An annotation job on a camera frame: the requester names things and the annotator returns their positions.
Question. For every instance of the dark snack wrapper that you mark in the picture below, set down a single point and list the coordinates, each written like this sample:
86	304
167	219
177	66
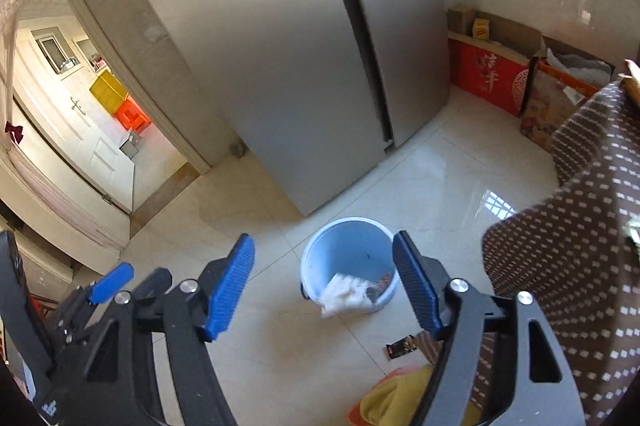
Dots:
378	288

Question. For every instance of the small grey box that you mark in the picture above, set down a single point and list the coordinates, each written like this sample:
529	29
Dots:
130	142

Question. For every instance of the red cardboard box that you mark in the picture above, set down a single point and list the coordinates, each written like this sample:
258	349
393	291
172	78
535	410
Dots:
485	73

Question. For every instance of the orange plastic stool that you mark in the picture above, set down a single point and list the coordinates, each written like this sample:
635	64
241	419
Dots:
132	113

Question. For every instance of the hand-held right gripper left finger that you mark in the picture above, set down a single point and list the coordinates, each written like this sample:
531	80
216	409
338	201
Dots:
232	286

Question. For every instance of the small brown cardboard box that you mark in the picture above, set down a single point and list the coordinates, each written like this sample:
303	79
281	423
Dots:
460	20

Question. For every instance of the yellow cloth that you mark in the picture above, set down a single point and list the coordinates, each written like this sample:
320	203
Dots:
395	398

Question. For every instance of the white door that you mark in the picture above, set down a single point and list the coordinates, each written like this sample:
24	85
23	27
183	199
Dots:
95	146

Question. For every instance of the brown dotted tablecloth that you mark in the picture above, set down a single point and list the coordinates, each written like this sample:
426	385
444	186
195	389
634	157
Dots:
575	231

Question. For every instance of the orange patterned cardboard box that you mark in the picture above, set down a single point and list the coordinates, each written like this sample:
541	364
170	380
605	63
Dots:
547	106

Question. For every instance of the yellow plastic crate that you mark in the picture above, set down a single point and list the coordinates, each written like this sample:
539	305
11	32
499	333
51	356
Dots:
107	91

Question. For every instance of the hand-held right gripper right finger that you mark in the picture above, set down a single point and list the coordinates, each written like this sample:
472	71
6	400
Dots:
415	286

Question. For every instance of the yellow packet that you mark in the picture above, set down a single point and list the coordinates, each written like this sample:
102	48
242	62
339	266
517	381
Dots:
481	29

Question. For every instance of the blue plastic bucket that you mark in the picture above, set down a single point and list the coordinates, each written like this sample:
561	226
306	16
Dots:
345	251

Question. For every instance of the white plastic bag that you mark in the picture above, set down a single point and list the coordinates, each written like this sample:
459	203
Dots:
580	66

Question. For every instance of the crumpled white tissue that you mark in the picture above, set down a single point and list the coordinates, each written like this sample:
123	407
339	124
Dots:
342	293

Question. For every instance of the silver refrigerator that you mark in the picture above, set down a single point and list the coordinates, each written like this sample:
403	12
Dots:
250	31

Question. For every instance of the dark red bow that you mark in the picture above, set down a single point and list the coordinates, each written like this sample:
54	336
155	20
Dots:
15	132

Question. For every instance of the black snack wrapper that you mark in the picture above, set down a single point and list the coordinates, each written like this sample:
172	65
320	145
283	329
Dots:
400	347

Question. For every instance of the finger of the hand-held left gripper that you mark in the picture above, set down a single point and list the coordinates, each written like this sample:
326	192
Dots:
111	281

